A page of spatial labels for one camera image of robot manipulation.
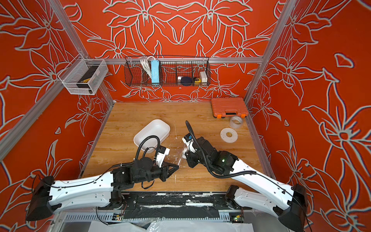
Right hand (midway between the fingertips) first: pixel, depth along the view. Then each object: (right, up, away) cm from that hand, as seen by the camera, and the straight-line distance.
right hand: (182, 154), depth 71 cm
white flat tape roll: (+32, +3, +26) cm, 41 cm away
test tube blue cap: (0, 0, 0) cm, 0 cm away
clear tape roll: (+40, +14, +35) cm, 56 cm away
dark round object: (+3, +43, +24) cm, 49 cm away
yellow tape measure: (+10, +43, +24) cm, 50 cm away
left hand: (-1, -5, -4) cm, 7 cm away
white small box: (+14, +45, +21) cm, 52 cm away
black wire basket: (-11, +51, +27) cm, 58 cm away
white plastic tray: (-19, +11, +33) cm, 39 cm away
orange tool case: (+37, +26, +42) cm, 62 cm away
